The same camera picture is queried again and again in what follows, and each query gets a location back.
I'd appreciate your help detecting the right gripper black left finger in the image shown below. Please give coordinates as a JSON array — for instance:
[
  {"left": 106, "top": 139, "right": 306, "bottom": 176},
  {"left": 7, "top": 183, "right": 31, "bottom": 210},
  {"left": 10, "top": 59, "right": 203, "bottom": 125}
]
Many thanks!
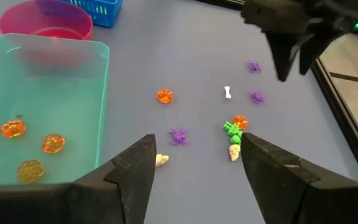
[{"left": 70, "top": 134, "right": 157, "bottom": 224}]

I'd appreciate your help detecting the cream plastic skull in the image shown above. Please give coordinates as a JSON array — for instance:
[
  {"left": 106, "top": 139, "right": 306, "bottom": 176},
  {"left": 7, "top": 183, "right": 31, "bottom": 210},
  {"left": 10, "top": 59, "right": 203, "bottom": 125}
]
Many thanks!
[
  {"left": 228, "top": 144, "right": 241, "bottom": 162},
  {"left": 155, "top": 153, "right": 170, "bottom": 168}
]

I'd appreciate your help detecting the pink translucent plastic bowl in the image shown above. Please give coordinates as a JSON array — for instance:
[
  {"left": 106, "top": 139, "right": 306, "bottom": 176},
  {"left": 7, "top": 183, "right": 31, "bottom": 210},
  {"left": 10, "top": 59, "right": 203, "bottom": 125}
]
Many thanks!
[{"left": 0, "top": 0, "right": 93, "bottom": 68}]

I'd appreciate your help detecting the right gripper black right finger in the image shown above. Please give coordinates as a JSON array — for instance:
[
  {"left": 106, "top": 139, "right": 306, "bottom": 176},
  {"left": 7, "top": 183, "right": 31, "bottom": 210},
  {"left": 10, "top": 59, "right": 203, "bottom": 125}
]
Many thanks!
[{"left": 241, "top": 133, "right": 321, "bottom": 224}]

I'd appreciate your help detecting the teal translucent plastic bin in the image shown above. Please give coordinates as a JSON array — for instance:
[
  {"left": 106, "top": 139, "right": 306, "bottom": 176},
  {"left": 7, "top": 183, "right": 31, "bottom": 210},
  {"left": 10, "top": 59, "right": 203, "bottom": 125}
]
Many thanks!
[{"left": 0, "top": 33, "right": 111, "bottom": 187}]

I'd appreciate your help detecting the purple plastic spider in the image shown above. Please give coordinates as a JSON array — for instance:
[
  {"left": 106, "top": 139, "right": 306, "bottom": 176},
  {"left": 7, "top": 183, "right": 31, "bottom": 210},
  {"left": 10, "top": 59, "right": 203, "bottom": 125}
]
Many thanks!
[
  {"left": 246, "top": 60, "right": 262, "bottom": 75},
  {"left": 249, "top": 90, "right": 266, "bottom": 104},
  {"left": 168, "top": 127, "right": 190, "bottom": 146}
]

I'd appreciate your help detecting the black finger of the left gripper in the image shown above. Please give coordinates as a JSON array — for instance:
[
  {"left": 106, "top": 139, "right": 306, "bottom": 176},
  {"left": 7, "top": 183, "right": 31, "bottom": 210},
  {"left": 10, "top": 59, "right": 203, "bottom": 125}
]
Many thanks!
[
  {"left": 265, "top": 32, "right": 304, "bottom": 82},
  {"left": 299, "top": 32, "right": 344, "bottom": 75}
]

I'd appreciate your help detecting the blue plastic basket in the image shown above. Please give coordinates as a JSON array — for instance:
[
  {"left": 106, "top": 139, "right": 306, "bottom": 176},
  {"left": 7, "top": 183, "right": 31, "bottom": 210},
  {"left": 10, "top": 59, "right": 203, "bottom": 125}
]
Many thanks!
[{"left": 35, "top": 0, "right": 124, "bottom": 29}]

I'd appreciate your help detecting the orange translucent plastic pumpkin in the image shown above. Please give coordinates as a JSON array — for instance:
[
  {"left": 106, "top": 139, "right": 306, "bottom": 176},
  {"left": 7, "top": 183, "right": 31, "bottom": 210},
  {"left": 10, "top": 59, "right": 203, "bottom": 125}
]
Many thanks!
[
  {"left": 232, "top": 114, "right": 249, "bottom": 131},
  {"left": 17, "top": 159, "right": 45, "bottom": 184},
  {"left": 41, "top": 133, "right": 66, "bottom": 154},
  {"left": 0, "top": 119, "right": 27, "bottom": 139},
  {"left": 157, "top": 88, "right": 173, "bottom": 105}
]

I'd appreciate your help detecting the green plastic Halloween figure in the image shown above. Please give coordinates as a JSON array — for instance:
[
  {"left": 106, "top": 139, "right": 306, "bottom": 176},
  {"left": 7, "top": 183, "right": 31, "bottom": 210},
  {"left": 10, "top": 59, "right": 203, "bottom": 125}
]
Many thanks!
[{"left": 222, "top": 121, "right": 244, "bottom": 146}]

